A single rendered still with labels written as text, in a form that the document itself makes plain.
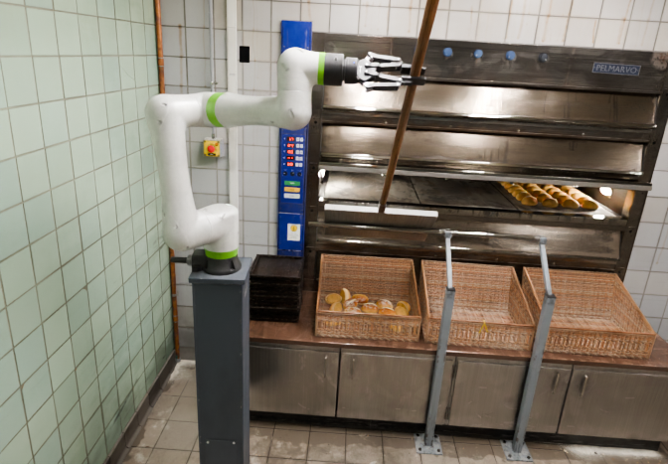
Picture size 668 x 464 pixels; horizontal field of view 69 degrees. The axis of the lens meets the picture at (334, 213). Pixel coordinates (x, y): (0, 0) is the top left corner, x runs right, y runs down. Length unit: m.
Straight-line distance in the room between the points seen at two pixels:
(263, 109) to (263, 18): 1.30
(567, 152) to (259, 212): 1.78
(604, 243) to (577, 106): 0.84
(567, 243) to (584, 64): 1.02
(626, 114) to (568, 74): 0.39
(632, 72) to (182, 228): 2.42
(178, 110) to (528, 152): 1.95
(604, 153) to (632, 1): 0.78
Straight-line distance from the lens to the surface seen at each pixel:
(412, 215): 2.37
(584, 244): 3.21
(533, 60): 2.88
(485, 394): 2.86
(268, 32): 2.75
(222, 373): 2.05
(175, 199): 1.68
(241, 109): 1.58
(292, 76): 1.43
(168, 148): 1.66
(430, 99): 2.75
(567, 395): 2.99
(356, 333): 2.66
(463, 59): 2.78
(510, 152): 2.89
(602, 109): 3.03
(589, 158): 3.06
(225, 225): 1.78
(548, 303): 2.57
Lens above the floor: 2.01
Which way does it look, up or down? 19 degrees down
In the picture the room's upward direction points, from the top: 3 degrees clockwise
